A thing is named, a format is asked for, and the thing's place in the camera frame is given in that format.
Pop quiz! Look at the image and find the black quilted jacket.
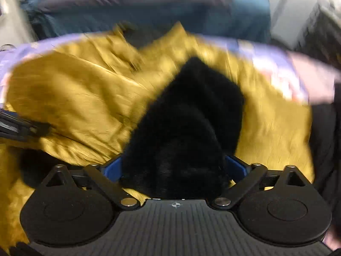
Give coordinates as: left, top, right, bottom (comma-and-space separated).
307, 83, 341, 246

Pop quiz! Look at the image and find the white machine with screen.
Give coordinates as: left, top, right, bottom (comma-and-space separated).
0, 0, 36, 46

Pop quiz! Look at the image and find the gold satin jacket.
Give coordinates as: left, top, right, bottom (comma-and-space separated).
1, 24, 314, 249

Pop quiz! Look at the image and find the blue covered bed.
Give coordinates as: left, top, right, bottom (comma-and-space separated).
20, 0, 271, 43

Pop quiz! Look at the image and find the black wire rack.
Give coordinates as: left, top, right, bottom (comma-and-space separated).
294, 0, 340, 70

